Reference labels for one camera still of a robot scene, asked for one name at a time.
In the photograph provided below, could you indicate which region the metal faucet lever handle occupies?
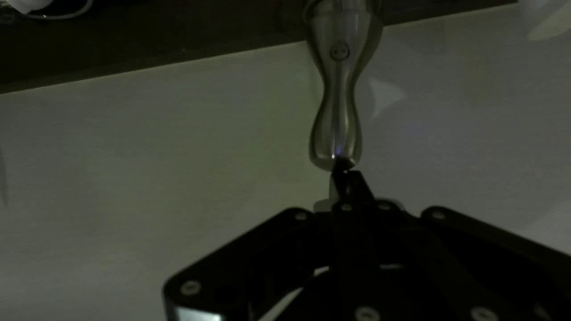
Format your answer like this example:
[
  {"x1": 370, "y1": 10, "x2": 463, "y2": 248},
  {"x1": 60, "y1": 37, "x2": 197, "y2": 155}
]
[{"x1": 301, "y1": 0, "x2": 383, "y2": 171}]

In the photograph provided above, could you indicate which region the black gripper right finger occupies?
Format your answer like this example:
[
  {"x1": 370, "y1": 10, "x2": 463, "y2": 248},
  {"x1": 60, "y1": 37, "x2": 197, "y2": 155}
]
[{"x1": 349, "y1": 167, "x2": 571, "y2": 321}]

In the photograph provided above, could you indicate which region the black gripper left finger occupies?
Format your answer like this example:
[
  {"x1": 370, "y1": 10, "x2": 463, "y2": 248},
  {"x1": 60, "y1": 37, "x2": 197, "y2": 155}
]
[{"x1": 162, "y1": 158, "x2": 353, "y2": 321}]

